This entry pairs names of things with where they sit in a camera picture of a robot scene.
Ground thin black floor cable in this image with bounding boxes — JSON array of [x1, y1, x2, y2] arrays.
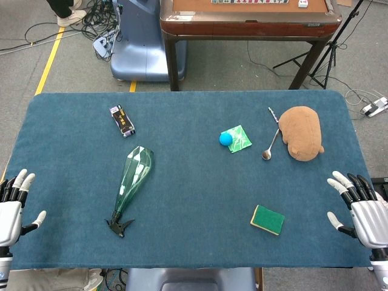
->
[[246, 41, 292, 80]]

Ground white power strip under cables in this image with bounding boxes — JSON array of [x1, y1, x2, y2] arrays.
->
[[93, 30, 116, 59]]

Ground small dark snack box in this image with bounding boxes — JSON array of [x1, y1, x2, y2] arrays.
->
[[109, 104, 136, 138]]

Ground grey blue robot torso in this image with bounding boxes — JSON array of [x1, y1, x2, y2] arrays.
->
[[125, 267, 258, 291]]

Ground person in black trousers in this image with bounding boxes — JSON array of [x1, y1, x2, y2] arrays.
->
[[45, 0, 88, 27]]

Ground black box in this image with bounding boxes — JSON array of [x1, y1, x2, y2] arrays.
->
[[370, 177, 388, 198]]

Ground metal spoon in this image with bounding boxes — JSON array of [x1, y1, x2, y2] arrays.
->
[[261, 128, 280, 161]]

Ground black cable bundle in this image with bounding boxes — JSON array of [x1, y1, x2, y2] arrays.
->
[[24, 0, 124, 63]]

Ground black tripod stand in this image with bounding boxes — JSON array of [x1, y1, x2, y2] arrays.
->
[[272, 0, 364, 90]]

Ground brown mahjong table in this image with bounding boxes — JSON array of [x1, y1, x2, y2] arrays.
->
[[159, 0, 343, 92]]

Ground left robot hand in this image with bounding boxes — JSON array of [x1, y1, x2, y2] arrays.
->
[[0, 169, 47, 248]]

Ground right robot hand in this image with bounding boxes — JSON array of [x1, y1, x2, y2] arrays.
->
[[326, 170, 388, 250]]

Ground green sachet packet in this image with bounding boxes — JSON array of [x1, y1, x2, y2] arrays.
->
[[220, 124, 253, 154]]

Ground row of face-up mahjong tiles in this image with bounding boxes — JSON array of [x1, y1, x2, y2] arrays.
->
[[211, 0, 290, 5]]

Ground green transparent spray bottle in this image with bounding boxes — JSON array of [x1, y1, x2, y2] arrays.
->
[[105, 145, 155, 238]]

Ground brown plush toy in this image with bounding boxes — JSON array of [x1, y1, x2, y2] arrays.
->
[[278, 105, 325, 162]]

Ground white cable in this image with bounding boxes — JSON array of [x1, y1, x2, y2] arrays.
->
[[344, 89, 383, 115]]

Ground white power strip with plugs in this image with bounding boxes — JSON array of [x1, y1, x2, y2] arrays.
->
[[362, 96, 388, 118]]

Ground green yellow sponge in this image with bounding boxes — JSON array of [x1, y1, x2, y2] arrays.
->
[[250, 204, 286, 236]]

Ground blue table cloth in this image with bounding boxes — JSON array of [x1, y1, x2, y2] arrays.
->
[[0, 90, 373, 270]]

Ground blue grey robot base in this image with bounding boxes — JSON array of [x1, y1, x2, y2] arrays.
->
[[110, 0, 188, 82]]

